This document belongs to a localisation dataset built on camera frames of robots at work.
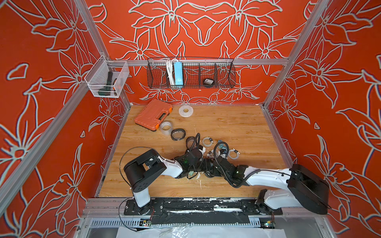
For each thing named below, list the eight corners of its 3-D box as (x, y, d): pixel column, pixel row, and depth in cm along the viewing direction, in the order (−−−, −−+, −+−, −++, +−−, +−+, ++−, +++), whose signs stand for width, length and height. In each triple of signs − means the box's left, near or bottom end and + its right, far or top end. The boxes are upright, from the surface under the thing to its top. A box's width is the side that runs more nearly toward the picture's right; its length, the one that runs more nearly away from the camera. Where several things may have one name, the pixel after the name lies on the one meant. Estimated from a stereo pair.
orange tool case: (135, 123, 110) (133, 119, 106) (155, 103, 124) (153, 98, 120) (154, 132, 104) (153, 128, 100) (173, 110, 118) (172, 105, 114)
